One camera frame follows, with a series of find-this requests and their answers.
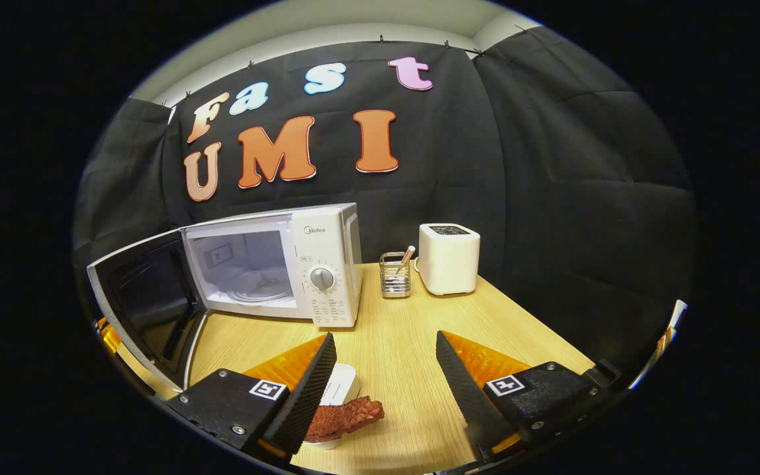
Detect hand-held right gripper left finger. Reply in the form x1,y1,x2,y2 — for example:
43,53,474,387
164,332,338,464

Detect red meat slice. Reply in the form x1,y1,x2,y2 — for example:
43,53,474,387
304,396,385,443

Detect white microwave oven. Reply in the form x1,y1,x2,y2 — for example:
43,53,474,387
86,203,364,395

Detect small white dish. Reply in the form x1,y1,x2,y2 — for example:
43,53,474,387
301,363,361,451

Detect white toaster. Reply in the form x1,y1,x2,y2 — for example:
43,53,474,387
418,223,481,296

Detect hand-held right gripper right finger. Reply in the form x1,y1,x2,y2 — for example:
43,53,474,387
434,330,623,462

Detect metal utensil holder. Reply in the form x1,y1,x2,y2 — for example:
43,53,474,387
379,252,412,299

